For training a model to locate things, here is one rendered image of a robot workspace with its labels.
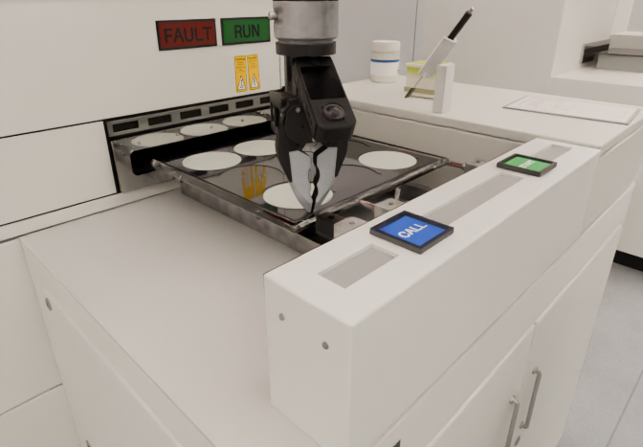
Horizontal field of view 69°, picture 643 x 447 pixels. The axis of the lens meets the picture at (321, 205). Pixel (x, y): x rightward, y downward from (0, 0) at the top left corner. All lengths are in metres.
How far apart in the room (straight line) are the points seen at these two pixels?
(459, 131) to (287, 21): 0.42
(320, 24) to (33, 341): 0.70
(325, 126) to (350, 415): 0.27
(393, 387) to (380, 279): 0.10
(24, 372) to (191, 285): 0.43
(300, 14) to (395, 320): 0.34
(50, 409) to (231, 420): 0.62
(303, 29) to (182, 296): 0.35
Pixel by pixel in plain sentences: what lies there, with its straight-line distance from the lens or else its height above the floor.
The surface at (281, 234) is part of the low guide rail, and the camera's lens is 0.70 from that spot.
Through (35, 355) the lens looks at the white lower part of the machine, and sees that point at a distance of 0.97.
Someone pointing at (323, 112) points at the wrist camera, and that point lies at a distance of 0.50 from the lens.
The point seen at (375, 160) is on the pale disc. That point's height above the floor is 0.90.
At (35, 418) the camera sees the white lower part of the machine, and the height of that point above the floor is 0.48.
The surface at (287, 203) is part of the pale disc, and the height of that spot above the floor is 0.90.
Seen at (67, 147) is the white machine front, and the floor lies 0.94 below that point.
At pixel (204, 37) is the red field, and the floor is 1.09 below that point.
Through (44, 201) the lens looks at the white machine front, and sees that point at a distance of 0.86.
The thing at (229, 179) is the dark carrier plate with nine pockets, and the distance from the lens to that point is 0.75.
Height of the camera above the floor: 1.16
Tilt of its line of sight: 24 degrees down
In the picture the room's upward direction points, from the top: straight up
